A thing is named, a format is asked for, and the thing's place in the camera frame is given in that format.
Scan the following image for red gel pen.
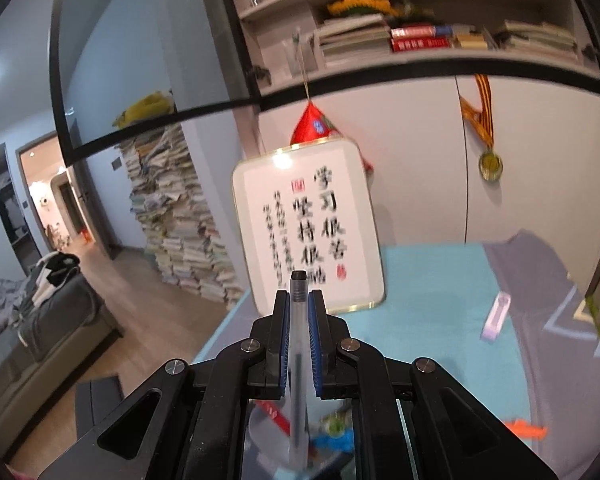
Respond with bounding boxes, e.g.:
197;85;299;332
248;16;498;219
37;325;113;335
254;400;290;437

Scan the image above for green white pen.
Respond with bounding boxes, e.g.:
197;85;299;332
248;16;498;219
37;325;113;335
323;412;348;439

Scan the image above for frosted plastic cup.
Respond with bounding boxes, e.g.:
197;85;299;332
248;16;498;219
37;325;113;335
242;399;355;479

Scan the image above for clear gel pen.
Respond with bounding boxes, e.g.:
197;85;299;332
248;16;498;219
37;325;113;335
289;270;310;470

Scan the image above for blue pen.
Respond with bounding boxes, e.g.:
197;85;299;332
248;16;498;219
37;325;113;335
312;428;354;454

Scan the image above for orange highlighter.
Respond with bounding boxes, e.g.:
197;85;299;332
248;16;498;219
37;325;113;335
503;418;547;441

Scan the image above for patterned blue grey tablecloth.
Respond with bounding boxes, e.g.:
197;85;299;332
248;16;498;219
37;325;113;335
191;228;600;480

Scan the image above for grey sofa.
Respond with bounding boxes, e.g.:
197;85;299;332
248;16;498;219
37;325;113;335
0;252;123;456

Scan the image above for tall stack of books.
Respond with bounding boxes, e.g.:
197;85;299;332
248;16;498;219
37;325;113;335
119;124;244;308

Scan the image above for framed calligraphy sign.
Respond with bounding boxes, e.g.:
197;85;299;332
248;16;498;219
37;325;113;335
232;138;386;315

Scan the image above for gold medal with ribbon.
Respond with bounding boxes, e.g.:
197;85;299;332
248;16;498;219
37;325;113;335
460;74;504;183

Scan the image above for red hanging ornament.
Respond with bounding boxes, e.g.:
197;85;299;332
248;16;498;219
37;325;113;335
289;101;374;174

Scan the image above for bookshelf with books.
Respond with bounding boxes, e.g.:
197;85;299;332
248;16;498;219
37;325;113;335
233;0;600;107

